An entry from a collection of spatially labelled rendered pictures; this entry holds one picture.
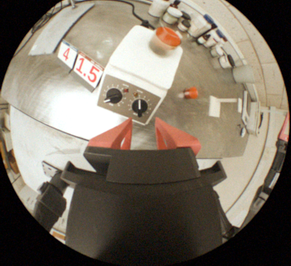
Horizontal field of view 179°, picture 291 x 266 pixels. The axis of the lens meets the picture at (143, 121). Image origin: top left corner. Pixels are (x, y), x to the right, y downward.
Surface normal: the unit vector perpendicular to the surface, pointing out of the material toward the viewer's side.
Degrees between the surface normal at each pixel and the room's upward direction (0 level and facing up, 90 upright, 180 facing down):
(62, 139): 0
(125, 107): 30
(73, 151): 0
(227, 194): 90
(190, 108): 0
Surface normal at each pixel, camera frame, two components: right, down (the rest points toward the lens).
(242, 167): -0.92, -0.26
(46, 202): 0.88, -0.47
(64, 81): 0.25, 0.14
